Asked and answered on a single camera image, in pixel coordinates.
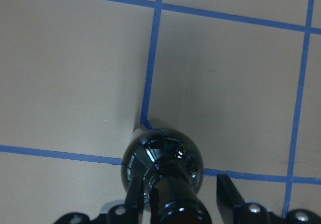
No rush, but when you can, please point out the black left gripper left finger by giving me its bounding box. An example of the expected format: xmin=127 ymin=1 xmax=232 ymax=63
xmin=124 ymin=175 xmax=144 ymax=224

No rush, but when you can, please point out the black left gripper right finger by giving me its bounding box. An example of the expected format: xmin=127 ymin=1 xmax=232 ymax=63
xmin=216 ymin=174 xmax=246 ymax=224

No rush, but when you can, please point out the dark glass wine bottle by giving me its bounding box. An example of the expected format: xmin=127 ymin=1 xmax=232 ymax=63
xmin=121 ymin=128 xmax=212 ymax=223

